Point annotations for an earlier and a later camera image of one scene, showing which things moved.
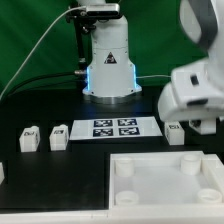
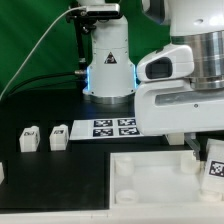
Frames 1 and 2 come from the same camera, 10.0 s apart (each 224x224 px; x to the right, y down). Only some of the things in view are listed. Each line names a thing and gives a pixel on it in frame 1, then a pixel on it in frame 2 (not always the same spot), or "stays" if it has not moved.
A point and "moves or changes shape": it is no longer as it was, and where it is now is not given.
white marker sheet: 115,128 stays
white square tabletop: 166,181 stays
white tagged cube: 204,126 moves or changes shape
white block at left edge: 2,175 stays
